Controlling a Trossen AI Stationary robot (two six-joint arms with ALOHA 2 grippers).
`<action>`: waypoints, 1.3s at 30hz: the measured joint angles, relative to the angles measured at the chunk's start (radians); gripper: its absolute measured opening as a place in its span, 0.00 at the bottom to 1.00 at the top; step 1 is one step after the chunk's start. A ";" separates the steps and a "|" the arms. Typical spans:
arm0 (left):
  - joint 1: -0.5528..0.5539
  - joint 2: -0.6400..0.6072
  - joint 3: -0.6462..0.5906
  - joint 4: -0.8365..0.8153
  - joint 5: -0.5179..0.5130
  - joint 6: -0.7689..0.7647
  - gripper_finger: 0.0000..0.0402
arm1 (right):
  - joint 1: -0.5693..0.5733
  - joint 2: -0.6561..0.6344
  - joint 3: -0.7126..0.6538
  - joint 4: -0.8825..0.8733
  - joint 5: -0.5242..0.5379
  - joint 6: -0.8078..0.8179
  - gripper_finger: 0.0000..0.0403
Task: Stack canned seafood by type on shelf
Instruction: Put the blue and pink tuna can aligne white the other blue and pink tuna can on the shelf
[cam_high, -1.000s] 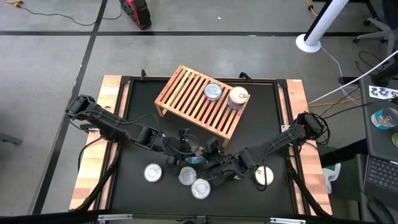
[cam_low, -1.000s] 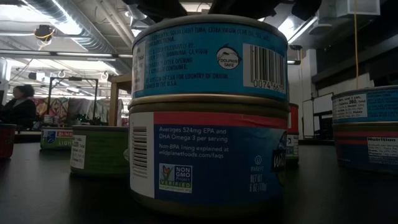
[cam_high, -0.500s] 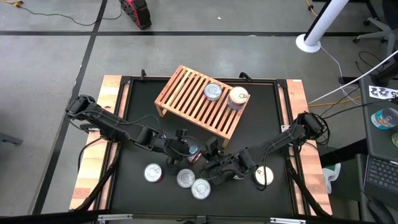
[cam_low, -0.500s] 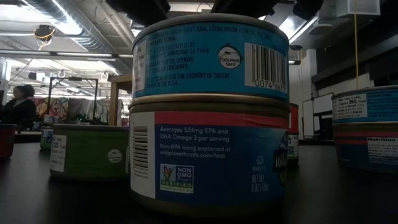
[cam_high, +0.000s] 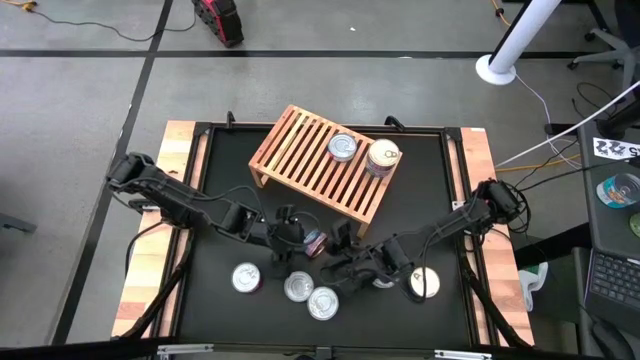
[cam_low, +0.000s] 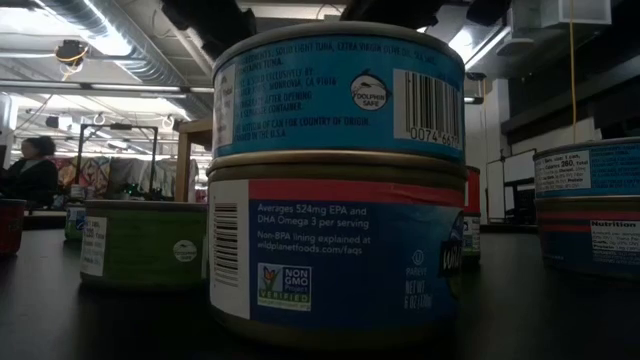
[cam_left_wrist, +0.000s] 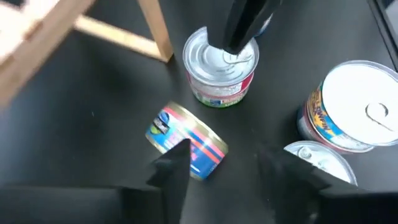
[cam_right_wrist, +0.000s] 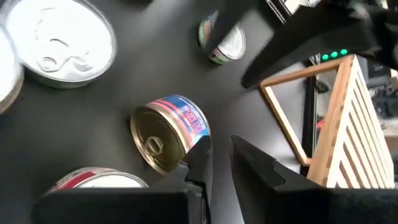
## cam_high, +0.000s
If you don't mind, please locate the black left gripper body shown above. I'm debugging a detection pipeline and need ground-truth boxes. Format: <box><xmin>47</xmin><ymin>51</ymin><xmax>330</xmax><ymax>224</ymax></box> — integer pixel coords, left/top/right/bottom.
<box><xmin>267</xmin><ymin>203</ymin><xmax>307</xmax><ymax>280</ymax></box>

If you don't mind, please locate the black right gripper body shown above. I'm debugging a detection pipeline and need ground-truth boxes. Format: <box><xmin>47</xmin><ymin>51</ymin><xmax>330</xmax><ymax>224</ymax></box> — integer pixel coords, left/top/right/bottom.
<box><xmin>324</xmin><ymin>242</ymin><xmax>390</xmax><ymax>297</ymax></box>

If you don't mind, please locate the white lid seafood can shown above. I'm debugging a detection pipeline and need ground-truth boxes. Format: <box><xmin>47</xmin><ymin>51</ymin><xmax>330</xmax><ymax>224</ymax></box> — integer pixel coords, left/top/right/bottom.
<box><xmin>283</xmin><ymin>270</ymin><xmax>316</xmax><ymax>304</ymax></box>

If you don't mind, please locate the wooden slatted shelf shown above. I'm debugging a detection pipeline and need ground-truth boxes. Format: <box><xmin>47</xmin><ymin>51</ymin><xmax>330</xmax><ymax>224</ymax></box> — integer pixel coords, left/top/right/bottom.
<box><xmin>247</xmin><ymin>103</ymin><xmax>404</xmax><ymax>239</ymax></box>

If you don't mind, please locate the wooden table side plank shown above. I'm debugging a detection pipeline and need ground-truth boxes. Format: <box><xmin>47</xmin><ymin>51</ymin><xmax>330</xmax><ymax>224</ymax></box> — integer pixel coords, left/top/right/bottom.
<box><xmin>459</xmin><ymin>127</ymin><xmax>536</xmax><ymax>347</ymax></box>
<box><xmin>110</xmin><ymin>119</ymin><xmax>197</xmax><ymax>339</ymax></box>

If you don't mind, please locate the white plastic bag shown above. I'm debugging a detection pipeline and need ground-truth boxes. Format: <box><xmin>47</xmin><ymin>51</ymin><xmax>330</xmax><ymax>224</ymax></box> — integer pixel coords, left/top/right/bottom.
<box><xmin>518</xmin><ymin>261</ymin><xmax>550</xmax><ymax>312</ymax></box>

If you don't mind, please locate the red black equipment case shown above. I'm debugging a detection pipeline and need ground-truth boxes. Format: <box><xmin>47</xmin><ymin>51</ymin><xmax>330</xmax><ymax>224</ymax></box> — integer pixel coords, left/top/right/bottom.
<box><xmin>191</xmin><ymin>0</ymin><xmax>246</xmax><ymax>49</ymax></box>

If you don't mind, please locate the grey side desk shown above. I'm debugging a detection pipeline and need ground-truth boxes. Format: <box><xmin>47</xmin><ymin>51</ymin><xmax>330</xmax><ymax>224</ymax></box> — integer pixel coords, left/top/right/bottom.
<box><xmin>577</xmin><ymin>119</ymin><xmax>640</xmax><ymax>261</ymax></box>

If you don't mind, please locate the black laptop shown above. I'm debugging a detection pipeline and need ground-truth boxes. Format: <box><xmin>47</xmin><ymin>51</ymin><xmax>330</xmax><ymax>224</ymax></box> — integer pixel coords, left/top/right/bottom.
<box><xmin>583</xmin><ymin>247</ymin><xmax>640</xmax><ymax>329</ymax></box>

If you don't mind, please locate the grey furniture foot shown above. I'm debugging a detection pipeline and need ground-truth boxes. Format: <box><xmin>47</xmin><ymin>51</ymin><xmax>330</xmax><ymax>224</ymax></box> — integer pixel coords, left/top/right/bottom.
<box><xmin>0</xmin><ymin>211</ymin><xmax>38</xmax><ymax>234</ymax></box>

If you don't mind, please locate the white pole stand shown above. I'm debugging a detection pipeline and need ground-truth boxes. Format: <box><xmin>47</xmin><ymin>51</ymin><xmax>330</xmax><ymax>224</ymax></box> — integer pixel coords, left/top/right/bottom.
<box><xmin>474</xmin><ymin>0</ymin><xmax>562</xmax><ymax>87</ymax></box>

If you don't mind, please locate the white printed tag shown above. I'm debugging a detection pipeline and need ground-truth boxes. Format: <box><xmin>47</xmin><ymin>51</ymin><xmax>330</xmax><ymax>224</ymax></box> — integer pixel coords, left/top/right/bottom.
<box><xmin>592</xmin><ymin>136</ymin><xmax>640</xmax><ymax>162</ymax></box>

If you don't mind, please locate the grey office chair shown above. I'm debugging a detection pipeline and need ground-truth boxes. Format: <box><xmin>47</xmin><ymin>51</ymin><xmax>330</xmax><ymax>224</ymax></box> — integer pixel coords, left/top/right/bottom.
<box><xmin>567</xmin><ymin>0</ymin><xmax>640</xmax><ymax>94</ymax></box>

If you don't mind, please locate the black braided cable sleeve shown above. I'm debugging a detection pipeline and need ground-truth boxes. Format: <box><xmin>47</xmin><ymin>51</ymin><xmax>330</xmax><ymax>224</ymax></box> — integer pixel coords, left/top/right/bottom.
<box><xmin>118</xmin><ymin>234</ymin><xmax>195</xmax><ymax>341</ymax></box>
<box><xmin>460</xmin><ymin>249</ymin><xmax>532</xmax><ymax>349</ymax></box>

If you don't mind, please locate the silver metal bracket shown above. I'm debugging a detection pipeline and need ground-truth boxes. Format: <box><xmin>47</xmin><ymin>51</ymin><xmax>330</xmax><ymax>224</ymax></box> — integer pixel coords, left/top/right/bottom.
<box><xmin>433</xmin><ymin>349</ymin><xmax>494</xmax><ymax>360</ymax></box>
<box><xmin>156</xmin><ymin>343</ymin><xmax>215</xmax><ymax>359</ymax></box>

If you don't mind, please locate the yellow floor cable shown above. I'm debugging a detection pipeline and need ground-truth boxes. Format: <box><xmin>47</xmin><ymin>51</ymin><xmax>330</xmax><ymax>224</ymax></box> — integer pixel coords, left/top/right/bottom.
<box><xmin>488</xmin><ymin>0</ymin><xmax>512</xmax><ymax>27</ymax></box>
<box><xmin>494</xmin><ymin>153</ymin><xmax>582</xmax><ymax>174</ymax></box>

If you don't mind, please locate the thick white cable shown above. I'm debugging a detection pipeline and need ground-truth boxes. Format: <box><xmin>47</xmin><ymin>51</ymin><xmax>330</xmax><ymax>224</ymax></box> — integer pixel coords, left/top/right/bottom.
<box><xmin>497</xmin><ymin>79</ymin><xmax>640</xmax><ymax>169</ymax></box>

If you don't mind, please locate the black floor cable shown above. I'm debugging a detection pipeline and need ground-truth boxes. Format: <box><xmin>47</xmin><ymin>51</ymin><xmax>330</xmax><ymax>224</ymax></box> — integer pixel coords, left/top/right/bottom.
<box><xmin>29</xmin><ymin>5</ymin><xmax>197</xmax><ymax>44</ymax></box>

